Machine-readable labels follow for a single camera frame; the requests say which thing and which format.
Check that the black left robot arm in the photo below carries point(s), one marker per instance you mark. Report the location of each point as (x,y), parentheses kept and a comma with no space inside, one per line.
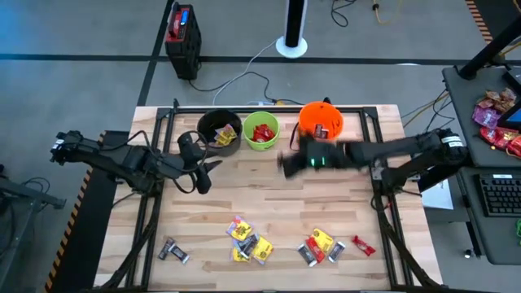
(122,158)

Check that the white paper sheet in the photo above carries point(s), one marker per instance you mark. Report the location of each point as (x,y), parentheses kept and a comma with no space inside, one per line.
(439,197)

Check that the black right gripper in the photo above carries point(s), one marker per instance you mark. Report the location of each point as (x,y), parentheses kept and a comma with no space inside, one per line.
(323,154)

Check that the red KitKat bar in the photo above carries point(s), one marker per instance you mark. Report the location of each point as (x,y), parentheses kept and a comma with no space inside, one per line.
(363,245)
(315,249)
(269,138)
(268,129)
(257,136)

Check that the small caster wheel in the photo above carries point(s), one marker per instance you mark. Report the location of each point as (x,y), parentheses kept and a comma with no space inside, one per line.
(468,254)

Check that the black metal stand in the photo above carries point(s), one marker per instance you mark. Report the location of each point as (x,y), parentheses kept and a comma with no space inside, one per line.
(24,191)

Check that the black halloween bucket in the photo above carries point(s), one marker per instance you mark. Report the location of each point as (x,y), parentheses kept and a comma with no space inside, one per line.
(211,118)

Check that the black laptop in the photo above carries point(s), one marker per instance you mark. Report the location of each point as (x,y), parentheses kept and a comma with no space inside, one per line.
(513,118)

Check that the black desk leg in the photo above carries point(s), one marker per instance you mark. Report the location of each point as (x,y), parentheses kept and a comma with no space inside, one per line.
(447,169)

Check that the black aluminium table frame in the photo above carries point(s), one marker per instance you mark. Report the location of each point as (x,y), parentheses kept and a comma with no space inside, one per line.
(187,110)

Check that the white power strip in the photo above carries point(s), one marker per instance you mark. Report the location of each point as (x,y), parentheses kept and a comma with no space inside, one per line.
(262,103)

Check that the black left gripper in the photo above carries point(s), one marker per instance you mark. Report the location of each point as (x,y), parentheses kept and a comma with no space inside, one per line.
(193,167)

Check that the grey desk top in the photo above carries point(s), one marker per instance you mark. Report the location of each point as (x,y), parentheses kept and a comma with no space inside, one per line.
(460,114)

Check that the green object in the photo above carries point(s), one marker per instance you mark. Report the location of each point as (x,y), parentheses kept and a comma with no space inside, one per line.
(519,232)

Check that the black pole white round base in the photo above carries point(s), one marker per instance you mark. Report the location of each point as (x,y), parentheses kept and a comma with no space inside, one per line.
(294,24)

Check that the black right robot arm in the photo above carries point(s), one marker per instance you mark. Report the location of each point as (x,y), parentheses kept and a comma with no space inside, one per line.
(407,148)

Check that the black platform hazard stripes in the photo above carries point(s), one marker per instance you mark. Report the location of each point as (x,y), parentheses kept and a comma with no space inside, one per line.
(81,252)
(488,12)

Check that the black and red battery box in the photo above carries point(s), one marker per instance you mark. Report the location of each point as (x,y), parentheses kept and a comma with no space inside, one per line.
(183,45)

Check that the silver metal bracket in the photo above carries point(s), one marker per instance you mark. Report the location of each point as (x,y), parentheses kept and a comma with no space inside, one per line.
(376,174)

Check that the orange halloween bucket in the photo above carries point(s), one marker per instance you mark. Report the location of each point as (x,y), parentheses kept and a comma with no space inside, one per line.
(321,114)

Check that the black keyboard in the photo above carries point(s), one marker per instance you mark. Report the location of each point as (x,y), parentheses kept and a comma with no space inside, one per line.
(502,195)

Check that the brown candy wrapper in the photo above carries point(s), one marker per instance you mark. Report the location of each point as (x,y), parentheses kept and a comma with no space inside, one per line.
(488,99)
(509,99)

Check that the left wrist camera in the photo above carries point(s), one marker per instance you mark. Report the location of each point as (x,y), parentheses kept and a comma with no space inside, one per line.
(188,143)

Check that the purple candy bag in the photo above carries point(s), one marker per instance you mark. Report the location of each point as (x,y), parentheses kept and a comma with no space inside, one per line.
(486,117)

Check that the red candy pack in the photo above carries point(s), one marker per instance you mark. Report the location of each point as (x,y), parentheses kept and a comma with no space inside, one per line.
(515,146)
(494,136)

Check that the dark grey desk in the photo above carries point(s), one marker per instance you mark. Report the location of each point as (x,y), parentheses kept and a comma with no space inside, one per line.
(496,240)

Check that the green halloween bucket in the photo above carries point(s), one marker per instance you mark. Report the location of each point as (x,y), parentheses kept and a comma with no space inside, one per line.
(260,116)

